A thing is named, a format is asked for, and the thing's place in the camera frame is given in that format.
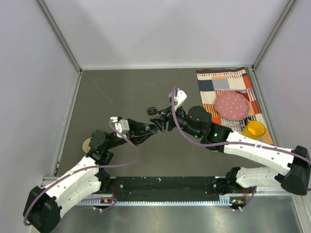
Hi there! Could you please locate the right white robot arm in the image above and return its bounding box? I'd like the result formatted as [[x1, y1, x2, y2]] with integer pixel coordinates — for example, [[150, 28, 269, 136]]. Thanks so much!
[[151, 106, 311, 196]]

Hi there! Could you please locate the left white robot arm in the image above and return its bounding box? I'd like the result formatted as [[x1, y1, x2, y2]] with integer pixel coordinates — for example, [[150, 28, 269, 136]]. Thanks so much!
[[23, 117, 158, 233]]

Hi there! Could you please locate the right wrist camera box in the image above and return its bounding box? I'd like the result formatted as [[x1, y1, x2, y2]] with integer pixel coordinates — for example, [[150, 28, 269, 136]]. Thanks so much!
[[168, 87, 187, 112]]

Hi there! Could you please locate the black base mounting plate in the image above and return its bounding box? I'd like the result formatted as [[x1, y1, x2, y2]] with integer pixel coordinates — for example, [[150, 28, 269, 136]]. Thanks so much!
[[108, 176, 254, 202]]

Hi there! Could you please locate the pink dotted plate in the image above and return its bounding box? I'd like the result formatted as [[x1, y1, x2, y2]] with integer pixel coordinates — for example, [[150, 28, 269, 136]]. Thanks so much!
[[214, 92, 250, 121]]

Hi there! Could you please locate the aluminium frame rail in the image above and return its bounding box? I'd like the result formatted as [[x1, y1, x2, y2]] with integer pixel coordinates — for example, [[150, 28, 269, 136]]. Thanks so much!
[[31, 176, 306, 233]]

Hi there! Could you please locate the cream mug black handle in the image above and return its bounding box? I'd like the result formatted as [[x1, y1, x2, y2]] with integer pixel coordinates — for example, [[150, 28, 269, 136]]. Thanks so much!
[[82, 138, 91, 154]]

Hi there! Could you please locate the yellow translucent cup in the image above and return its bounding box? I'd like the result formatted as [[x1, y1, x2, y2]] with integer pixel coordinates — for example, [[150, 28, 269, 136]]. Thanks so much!
[[242, 121, 266, 140]]

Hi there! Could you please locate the orange patterned cloth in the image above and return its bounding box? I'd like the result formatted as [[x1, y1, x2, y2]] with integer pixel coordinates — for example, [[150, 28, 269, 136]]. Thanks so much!
[[196, 67, 274, 145]]

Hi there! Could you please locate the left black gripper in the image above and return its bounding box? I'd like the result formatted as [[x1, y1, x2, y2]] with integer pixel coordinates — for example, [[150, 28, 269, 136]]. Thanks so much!
[[104, 118, 156, 150]]

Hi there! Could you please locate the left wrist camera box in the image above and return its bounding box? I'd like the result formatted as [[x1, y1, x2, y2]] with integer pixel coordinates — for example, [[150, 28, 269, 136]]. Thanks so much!
[[110, 116, 130, 136]]

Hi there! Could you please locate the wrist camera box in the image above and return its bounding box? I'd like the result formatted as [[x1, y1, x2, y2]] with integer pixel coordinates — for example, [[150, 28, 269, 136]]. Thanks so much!
[[110, 116, 130, 136], [168, 87, 187, 112]]

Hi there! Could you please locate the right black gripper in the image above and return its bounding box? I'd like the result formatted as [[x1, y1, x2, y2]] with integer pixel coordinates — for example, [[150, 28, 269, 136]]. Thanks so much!
[[150, 103, 202, 139]]

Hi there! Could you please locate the glossy black charging case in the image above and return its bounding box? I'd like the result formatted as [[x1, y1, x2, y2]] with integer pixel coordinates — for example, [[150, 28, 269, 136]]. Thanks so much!
[[147, 107, 157, 116]]

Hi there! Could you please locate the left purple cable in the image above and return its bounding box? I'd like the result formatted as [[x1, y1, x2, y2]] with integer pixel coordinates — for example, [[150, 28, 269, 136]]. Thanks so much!
[[22, 120, 141, 226]]

